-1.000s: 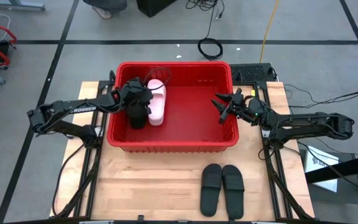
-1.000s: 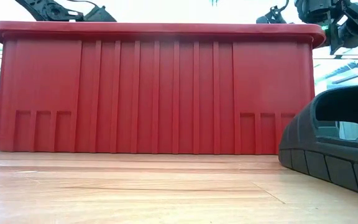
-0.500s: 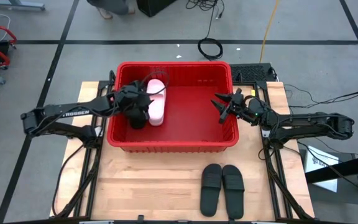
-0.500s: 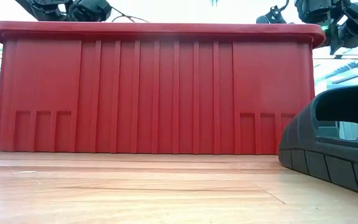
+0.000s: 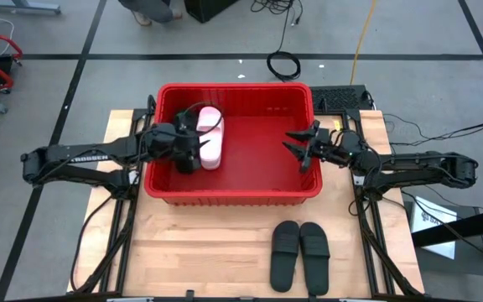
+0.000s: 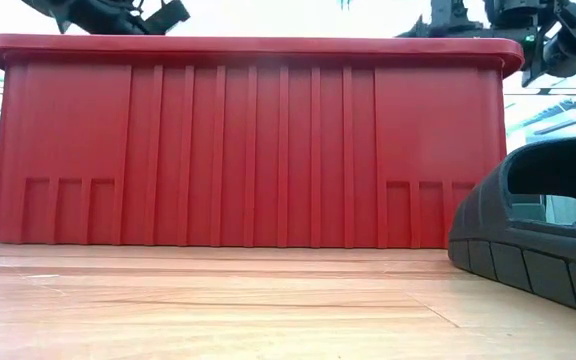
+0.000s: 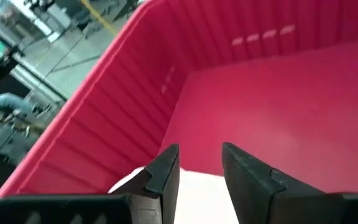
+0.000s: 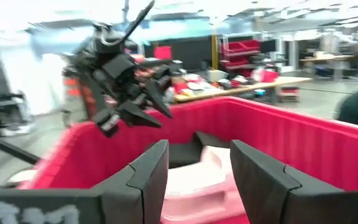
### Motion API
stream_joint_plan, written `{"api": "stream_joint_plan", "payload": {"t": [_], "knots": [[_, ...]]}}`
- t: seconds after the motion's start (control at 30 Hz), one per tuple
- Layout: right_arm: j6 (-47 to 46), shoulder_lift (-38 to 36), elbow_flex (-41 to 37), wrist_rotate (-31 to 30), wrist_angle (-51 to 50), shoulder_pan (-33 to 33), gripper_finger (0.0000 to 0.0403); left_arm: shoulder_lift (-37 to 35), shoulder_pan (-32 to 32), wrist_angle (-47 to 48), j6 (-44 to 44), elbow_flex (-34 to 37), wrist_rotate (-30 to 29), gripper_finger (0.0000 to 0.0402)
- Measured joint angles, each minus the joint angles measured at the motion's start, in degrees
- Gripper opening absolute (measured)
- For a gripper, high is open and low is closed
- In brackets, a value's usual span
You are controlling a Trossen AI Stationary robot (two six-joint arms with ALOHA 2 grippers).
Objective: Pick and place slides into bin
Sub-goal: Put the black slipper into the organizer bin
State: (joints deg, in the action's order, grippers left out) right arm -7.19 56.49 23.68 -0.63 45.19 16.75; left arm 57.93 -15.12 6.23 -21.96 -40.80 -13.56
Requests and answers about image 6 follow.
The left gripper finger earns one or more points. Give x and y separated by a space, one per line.
165 20

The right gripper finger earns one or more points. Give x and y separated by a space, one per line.
424 29

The black slide sandal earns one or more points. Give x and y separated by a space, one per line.
518 260

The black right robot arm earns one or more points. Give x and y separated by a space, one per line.
568 45

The red plastic bin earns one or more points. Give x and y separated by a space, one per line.
268 150

